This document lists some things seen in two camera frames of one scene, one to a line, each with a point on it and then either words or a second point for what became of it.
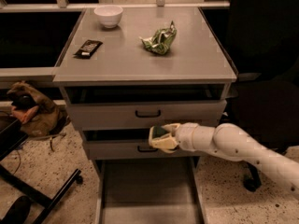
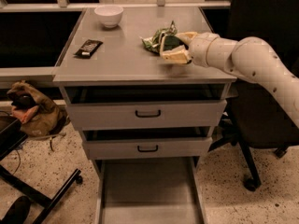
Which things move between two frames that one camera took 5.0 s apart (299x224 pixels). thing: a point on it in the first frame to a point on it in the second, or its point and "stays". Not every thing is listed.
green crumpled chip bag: x=161 y=40 stays
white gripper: x=185 y=136 to x=199 y=49
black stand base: x=12 y=134 stays
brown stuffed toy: x=36 y=116 stays
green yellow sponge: x=158 y=132 to x=172 y=41
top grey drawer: x=143 y=106 stays
